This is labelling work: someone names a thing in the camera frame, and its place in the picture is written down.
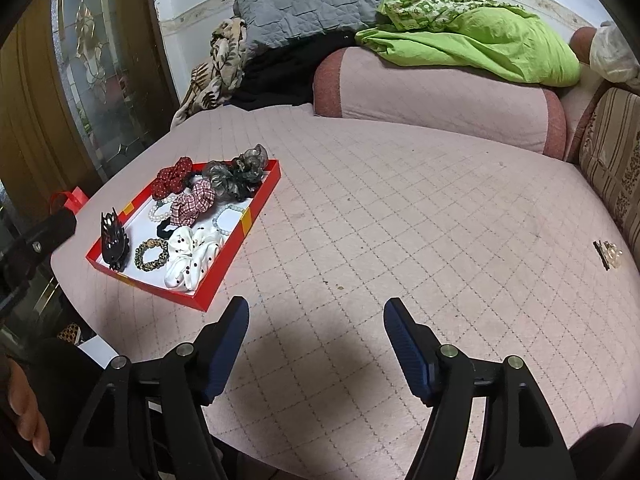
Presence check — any red tray box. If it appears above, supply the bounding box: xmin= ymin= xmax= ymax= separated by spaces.
xmin=85 ymin=159 xmax=282 ymax=312

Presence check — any striped cushion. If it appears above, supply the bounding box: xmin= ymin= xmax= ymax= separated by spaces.
xmin=576 ymin=85 xmax=640 ymax=262

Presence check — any pink plaid scrunchie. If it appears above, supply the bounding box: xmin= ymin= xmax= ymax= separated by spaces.
xmin=170 ymin=180 xmax=217 ymax=227

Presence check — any black cloth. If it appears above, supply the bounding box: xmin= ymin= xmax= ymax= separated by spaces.
xmin=229 ymin=30 xmax=359 ymax=111

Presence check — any green blanket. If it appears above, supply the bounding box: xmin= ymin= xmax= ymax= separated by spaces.
xmin=354 ymin=0 xmax=582 ymax=86

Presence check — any white paper box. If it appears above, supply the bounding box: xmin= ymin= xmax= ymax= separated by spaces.
xmin=76 ymin=335 xmax=122 ymax=369

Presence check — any pale bead bracelet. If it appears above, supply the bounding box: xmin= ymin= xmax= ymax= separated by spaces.
xmin=212 ymin=203 xmax=249 ymax=236

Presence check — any white pearl bracelet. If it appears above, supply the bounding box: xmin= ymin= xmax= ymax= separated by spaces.
xmin=148 ymin=198 xmax=177 ymax=222

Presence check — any red bag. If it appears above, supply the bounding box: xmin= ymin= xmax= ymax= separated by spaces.
xmin=50 ymin=187 xmax=89 ymax=216

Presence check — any clear hair clip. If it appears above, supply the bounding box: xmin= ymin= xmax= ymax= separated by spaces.
xmin=592 ymin=239 xmax=625 ymax=271

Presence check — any pink bolster pillow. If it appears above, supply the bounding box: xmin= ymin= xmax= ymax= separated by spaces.
xmin=312 ymin=46 xmax=569 ymax=162

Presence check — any dark cloth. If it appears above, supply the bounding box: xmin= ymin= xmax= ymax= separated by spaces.
xmin=567 ymin=422 xmax=637 ymax=480

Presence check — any grey quilted pillow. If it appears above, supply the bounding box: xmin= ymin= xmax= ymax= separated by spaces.
xmin=232 ymin=0 xmax=395 ymax=54

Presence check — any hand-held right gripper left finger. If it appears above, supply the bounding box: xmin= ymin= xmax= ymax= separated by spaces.
xmin=57 ymin=296 xmax=250 ymax=480

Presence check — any red dotted scrunchie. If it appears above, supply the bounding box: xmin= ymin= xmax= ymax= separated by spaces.
xmin=153 ymin=156 xmax=196 ymax=197

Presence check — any brown patterned blanket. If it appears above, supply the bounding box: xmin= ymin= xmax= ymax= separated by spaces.
xmin=170 ymin=16 xmax=249 ymax=129

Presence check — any black claw hair clip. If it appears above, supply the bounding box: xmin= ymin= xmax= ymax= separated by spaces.
xmin=100 ymin=207 xmax=132 ymax=274

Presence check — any leopard print scrunchie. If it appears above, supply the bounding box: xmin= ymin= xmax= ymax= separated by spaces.
xmin=134 ymin=238 xmax=170 ymax=272

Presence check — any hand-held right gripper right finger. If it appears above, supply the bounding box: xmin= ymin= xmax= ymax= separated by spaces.
xmin=383 ymin=297 xmax=578 ymax=480

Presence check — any white cherry print scrunchie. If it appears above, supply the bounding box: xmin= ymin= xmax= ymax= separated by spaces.
xmin=164 ymin=226 xmax=225 ymax=292

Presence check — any person's left hand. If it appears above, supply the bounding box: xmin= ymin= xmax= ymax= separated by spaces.
xmin=0 ymin=357 xmax=55 ymax=463

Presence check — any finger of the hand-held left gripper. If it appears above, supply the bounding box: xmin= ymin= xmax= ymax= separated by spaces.
xmin=0 ymin=207 xmax=77 ymax=318

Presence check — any grey sheer scrunchie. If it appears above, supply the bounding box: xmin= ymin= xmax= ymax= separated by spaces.
xmin=202 ymin=143 xmax=270 ymax=204

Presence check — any white plastic bag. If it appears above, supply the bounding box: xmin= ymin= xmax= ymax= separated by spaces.
xmin=588 ymin=20 xmax=640 ymax=92

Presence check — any wooden door with glass panel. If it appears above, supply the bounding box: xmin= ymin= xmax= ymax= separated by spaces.
xmin=0 ymin=0 xmax=181 ymax=206

